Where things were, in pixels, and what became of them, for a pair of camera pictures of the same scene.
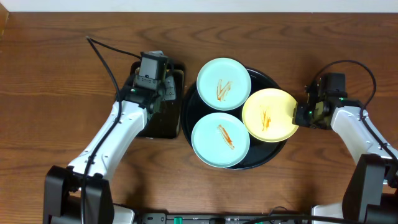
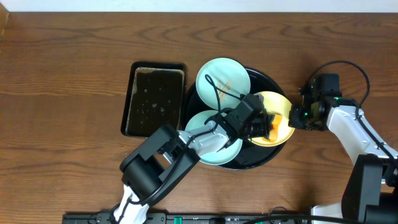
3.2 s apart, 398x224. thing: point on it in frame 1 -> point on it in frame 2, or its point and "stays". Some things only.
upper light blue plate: (224, 84) stays
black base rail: (226, 218) stays
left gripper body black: (170, 88) -> (259, 126)
